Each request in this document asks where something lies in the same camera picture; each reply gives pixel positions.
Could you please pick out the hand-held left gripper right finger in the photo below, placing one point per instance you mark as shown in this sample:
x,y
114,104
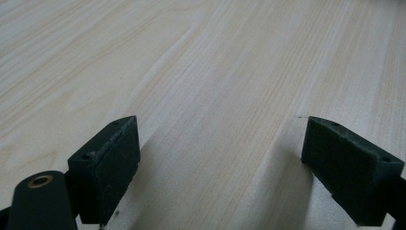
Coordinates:
x,y
348,166

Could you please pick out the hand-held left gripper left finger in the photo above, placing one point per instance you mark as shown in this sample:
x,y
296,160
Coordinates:
x,y
105,169

